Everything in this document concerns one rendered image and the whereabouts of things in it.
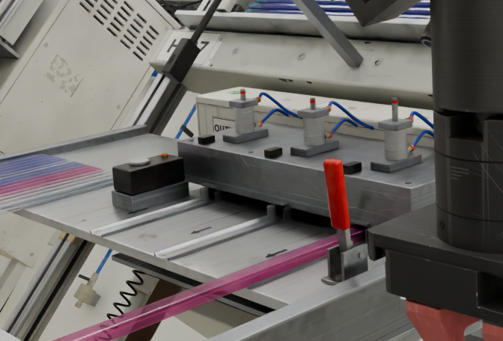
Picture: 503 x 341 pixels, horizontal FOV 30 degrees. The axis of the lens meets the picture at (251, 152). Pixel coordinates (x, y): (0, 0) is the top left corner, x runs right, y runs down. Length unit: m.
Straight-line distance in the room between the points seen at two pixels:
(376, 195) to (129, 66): 1.53
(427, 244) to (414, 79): 0.74
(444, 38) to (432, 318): 0.12
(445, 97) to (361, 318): 0.41
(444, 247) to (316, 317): 0.35
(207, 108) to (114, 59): 1.09
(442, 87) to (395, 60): 0.78
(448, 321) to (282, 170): 0.58
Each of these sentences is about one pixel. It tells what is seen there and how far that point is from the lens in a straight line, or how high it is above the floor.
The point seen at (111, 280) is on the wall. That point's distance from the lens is 3.72.
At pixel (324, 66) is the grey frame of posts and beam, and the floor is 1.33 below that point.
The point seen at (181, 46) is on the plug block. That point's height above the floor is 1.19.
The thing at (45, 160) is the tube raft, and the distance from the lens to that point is 1.27.
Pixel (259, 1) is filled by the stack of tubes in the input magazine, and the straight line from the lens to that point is 1.35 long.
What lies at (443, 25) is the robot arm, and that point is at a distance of 0.37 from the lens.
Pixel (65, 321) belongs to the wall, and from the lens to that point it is 3.81.
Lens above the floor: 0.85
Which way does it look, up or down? 16 degrees up
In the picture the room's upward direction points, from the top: 29 degrees clockwise
